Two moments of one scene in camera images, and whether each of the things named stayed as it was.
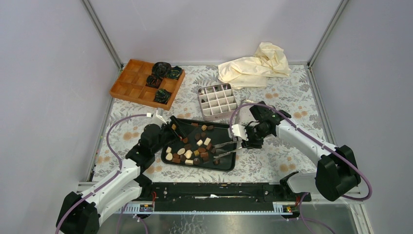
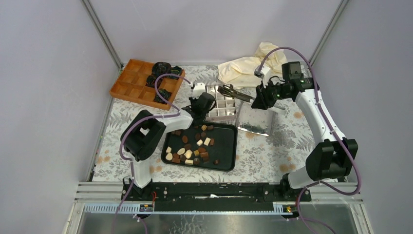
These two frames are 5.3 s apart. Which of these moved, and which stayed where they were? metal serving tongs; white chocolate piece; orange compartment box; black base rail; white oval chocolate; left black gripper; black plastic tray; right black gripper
Moved: left black gripper; right black gripper; metal serving tongs
Stayed: black plastic tray; black base rail; white oval chocolate; orange compartment box; white chocolate piece
